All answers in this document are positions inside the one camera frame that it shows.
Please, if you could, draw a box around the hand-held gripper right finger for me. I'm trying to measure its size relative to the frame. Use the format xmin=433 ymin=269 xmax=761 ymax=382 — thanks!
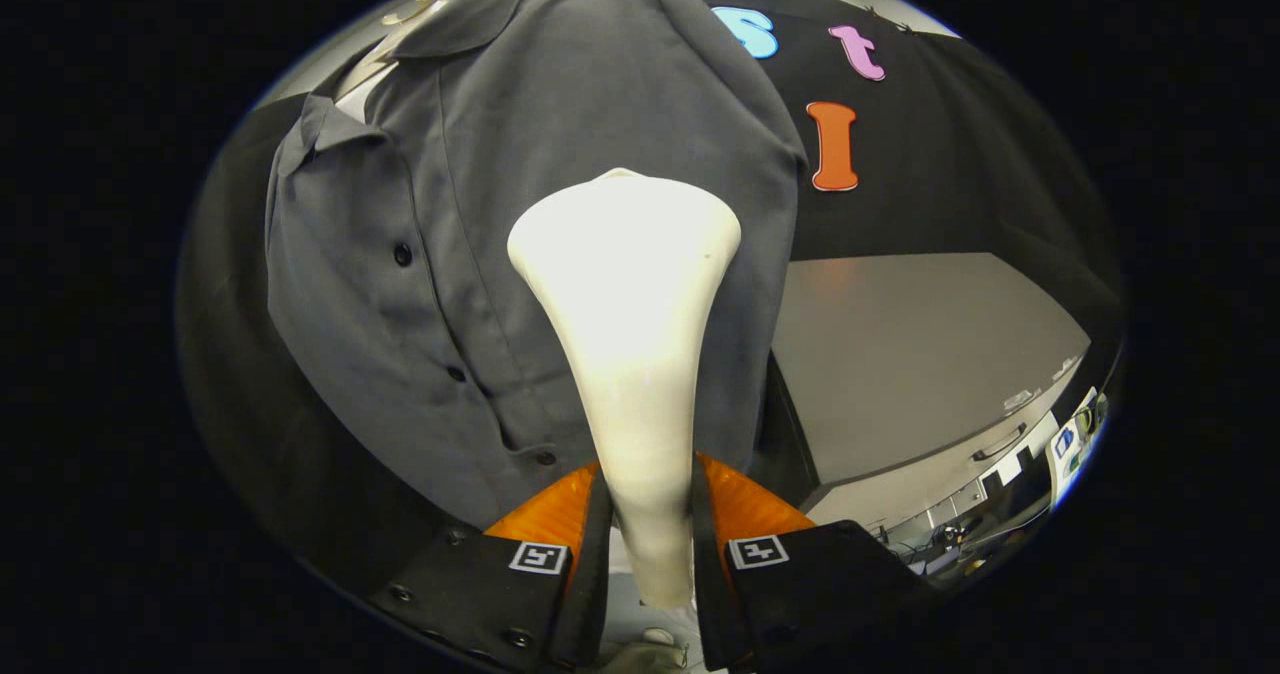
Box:
xmin=690 ymin=451 xmax=941 ymax=673

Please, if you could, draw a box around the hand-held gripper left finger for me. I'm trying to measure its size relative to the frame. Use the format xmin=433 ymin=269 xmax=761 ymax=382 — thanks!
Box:
xmin=368 ymin=464 xmax=613 ymax=673

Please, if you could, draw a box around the white garment steamer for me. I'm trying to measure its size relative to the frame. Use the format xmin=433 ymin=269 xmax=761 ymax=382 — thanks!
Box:
xmin=507 ymin=167 xmax=743 ymax=610

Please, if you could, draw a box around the grey button-up shirt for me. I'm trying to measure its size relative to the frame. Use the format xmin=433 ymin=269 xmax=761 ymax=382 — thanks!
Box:
xmin=265 ymin=0 xmax=809 ymax=530

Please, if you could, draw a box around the grey cabinet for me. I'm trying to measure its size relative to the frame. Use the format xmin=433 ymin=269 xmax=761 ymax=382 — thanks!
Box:
xmin=760 ymin=251 xmax=1091 ymax=555

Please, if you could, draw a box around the white desk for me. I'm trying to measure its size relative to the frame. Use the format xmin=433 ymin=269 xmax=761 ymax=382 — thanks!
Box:
xmin=1045 ymin=386 xmax=1109 ymax=510

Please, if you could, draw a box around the cream mannequin hanger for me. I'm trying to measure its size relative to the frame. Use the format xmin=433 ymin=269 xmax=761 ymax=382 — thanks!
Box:
xmin=335 ymin=0 xmax=453 ymax=123

